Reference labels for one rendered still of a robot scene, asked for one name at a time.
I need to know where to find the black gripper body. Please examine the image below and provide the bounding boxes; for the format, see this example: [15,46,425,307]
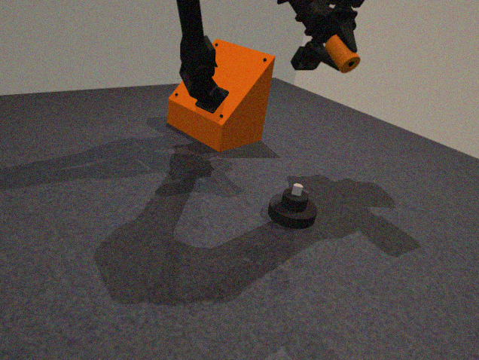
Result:
[291,0,365,70]

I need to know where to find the orange knob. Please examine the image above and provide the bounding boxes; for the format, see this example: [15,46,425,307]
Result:
[325,35,360,73]

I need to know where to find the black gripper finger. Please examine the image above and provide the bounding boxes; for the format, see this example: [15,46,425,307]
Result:
[304,47,340,71]
[326,8,358,53]

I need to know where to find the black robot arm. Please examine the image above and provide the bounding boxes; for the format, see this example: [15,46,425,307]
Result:
[176,0,229,114]

